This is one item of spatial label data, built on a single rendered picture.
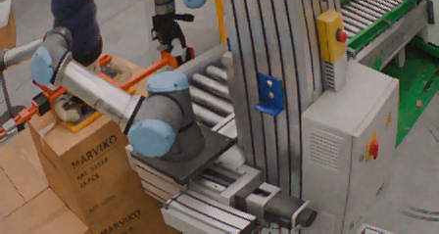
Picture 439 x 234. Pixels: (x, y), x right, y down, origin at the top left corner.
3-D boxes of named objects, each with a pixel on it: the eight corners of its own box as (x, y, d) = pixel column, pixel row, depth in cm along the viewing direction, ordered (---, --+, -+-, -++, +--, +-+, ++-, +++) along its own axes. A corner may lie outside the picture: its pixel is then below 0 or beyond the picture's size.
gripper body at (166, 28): (152, 42, 224) (148, 15, 217) (170, 32, 228) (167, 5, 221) (165, 47, 219) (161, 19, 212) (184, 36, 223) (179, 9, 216)
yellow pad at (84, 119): (122, 84, 244) (121, 73, 241) (136, 93, 237) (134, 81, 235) (64, 124, 227) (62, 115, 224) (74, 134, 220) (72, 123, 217)
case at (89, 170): (130, 131, 288) (116, 55, 266) (188, 168, 262) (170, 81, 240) (49, 185, 258) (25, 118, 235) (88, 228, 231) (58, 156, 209)
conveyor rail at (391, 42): (424, 20, 391) (423, 0, 380) (428, 22, 388) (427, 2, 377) (227, 190, 269) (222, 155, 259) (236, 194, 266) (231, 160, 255)
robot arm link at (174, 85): (199, 106, 189) (192, 64, 182) (186, 134, 178) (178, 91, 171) (159, 105, 192) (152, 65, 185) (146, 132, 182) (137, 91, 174)
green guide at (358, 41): (415, 0, 388) (414, -9, 383) (425, 5, 381) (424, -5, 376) (317, 77, 304) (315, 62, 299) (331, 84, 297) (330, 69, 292)
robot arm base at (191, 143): (217, 141, 191) (212, 112, 186) (180, 168, 182) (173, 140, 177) (177, 124, 200) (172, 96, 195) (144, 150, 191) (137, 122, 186)
